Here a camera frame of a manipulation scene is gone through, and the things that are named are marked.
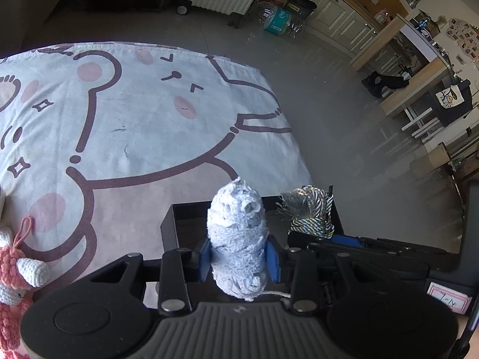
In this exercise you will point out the black cardboard box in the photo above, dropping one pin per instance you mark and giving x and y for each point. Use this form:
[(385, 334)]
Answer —
[(187, 228)]

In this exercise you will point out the pink crochet doll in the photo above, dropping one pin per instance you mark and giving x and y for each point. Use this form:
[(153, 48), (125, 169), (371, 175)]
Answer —
[(32, 271)]

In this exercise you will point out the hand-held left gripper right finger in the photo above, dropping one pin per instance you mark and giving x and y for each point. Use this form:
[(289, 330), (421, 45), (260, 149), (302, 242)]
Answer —
[(272, 261)]

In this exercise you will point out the blue bottle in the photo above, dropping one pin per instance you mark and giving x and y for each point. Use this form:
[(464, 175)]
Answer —
[(423, 24)]

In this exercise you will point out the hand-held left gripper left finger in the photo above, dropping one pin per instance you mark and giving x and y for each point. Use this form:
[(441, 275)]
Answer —
[(205, 260)]

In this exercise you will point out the cream kitchen cabinets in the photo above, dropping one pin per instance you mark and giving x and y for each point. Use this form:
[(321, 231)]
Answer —
[(336, 7)]

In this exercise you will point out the small clear plastic bottle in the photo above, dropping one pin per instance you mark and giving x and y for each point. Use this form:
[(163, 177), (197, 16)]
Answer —
[(383, 15)]

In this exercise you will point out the large bottle with teal label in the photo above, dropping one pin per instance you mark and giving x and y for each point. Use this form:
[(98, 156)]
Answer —
[(278, 18)]

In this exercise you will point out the wall photo collage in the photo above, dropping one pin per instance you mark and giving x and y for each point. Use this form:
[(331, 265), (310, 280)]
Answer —
[(462, 37)]

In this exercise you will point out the white lace roll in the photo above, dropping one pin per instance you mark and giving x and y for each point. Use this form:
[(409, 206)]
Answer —
[(237, 232)]

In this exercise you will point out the printed cartoon blanket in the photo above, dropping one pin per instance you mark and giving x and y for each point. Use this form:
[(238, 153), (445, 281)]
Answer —
[(149, 119)]

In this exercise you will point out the light wooden table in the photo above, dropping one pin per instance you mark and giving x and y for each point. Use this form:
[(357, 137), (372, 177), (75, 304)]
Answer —
[(411, 89)]

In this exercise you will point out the black printed cloth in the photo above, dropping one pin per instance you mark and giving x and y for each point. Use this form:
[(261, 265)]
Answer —
[(451, 101)]

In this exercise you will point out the black trash bin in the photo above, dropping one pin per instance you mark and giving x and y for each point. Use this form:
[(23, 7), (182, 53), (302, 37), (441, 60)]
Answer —
[(301, 3)]

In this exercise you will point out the beige box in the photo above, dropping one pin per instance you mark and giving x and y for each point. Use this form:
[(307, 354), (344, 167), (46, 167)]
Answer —
[(430, 160)]

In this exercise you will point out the beige curtain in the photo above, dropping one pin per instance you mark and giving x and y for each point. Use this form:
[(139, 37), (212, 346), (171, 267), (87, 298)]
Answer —
[(33, 7)]

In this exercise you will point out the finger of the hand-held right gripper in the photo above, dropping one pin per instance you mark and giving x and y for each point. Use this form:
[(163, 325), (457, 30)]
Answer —
[(330, 194), (346, 241)]

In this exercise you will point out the white metal rack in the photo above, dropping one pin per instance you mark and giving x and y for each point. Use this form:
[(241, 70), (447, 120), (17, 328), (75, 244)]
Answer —
[(423, 121)]

